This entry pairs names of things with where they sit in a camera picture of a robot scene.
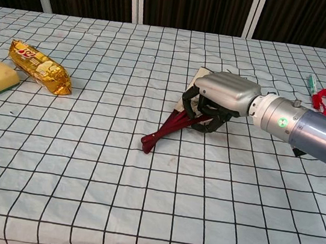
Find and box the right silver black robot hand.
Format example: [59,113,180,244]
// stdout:
[177,66,264,140]

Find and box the red ribbed paper folding fan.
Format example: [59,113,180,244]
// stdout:
[138,59,250,167]

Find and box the gold snack packet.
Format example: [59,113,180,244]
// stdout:
[3,38,79,98]

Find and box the green white pen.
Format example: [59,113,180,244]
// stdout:
[306,73,320,97]

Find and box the white black checked tablecloth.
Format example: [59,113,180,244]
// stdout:
[0,3,326,244]

